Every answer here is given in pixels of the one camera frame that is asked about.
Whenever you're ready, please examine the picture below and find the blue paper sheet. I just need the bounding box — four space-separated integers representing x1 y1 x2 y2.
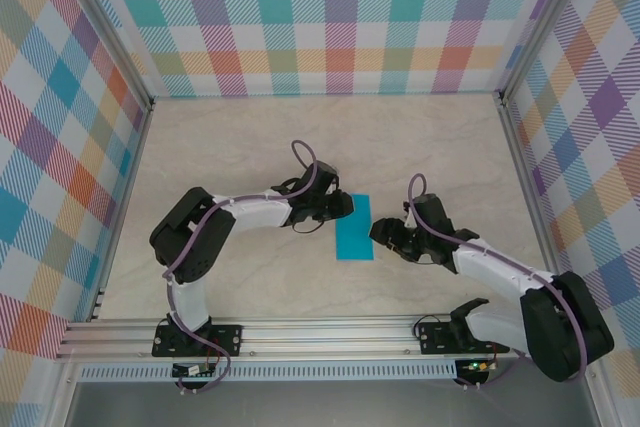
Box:
334 193 375 262

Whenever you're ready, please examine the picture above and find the grey metal sheet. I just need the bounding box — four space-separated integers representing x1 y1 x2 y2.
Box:
64 379 601 427

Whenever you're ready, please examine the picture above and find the small black circuit board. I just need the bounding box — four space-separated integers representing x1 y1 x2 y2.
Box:
171 361 217 379

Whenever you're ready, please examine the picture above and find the thin black camera cable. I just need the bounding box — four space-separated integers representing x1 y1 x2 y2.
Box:
291 216 326 236

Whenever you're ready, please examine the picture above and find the purple cable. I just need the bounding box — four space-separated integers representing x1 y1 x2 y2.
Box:
162 139 322 397
407 172 587 392

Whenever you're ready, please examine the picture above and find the thin black looped wire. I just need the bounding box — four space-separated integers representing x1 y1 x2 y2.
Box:
412 314 444 343

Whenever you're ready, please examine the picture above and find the long aluminium base rail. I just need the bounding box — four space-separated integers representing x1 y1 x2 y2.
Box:
54 314 609 362

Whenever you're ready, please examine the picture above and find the aluminium side rail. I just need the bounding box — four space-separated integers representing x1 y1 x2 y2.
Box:
85 101 155 323
496 96 571 298

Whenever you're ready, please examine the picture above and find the black round cable mount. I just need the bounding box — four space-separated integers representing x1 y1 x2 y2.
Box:
173 375 222 397
451 357 500 391

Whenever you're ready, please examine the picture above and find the slotted aluminium cable strip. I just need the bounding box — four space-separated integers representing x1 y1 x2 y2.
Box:
78 364 459 383

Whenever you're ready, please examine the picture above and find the aluminium frame post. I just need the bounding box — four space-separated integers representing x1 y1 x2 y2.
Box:
58 0 157 112
582 376 615 427
47 360 85 427
497 0 599 107

